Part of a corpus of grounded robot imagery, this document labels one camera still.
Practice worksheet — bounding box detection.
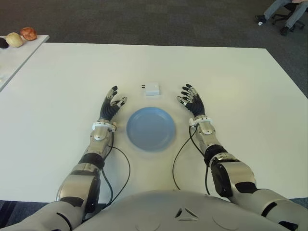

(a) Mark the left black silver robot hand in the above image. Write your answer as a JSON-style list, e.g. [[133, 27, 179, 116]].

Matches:
[[98, 84, 128, 124]]

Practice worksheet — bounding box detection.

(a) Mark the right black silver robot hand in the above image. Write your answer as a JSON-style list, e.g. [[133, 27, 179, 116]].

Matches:
[[177, 83, 207, 119]]

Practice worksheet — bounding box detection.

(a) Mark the white charger block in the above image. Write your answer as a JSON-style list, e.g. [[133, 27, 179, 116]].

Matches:
[[140, 82, 161, 97]]

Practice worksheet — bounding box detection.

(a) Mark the blue round plate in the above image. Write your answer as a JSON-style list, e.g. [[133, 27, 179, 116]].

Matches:
[[126, 106, 177, 153]]

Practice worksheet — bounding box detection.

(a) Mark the small white table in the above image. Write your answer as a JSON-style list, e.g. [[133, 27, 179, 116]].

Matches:
[[0, 35, 50, 92]]

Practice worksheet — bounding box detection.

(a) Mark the red-brown round fruit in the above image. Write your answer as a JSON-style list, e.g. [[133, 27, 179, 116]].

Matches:
[[20, 26, 38, 40]]

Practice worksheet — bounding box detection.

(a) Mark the grey robot torso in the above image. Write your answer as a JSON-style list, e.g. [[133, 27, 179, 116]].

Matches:
[[72, 189, 292, 231]]

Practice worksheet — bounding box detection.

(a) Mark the beige round fruit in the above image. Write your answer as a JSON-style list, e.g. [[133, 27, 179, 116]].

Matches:
[[5, 32, 24, 48]]

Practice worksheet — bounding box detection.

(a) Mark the seated person in jeans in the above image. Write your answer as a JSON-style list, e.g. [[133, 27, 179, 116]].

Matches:
[[255, 0, 308, 36]]

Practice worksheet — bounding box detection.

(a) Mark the black office chair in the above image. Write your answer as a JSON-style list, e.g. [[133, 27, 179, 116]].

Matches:
[[271, 2, 305, 28]]

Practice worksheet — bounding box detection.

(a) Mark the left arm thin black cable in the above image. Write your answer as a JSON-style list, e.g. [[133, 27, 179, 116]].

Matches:
[[103, 129, 131, 207]]

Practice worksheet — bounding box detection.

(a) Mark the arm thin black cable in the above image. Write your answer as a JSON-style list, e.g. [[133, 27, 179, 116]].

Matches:
[[172, 127, 193, 191], [103, 129, 131, 207]]

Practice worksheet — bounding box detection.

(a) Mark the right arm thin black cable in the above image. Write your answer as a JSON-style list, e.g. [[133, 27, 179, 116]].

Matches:
[[172, 127, 193, 191]]

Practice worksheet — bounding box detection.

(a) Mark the right arm thick black cable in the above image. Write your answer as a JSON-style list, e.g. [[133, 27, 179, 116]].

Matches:
[[191, 129, 211, 195]]

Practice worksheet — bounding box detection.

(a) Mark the arm thick black cable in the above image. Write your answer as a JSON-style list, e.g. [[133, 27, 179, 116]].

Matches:
[[83, 167, 114, 222], [191, 129, 211, 195]]

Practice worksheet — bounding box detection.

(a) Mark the left arm thick black cable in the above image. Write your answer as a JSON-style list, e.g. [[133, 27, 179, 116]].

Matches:
[[83, 167, 114, 222]]

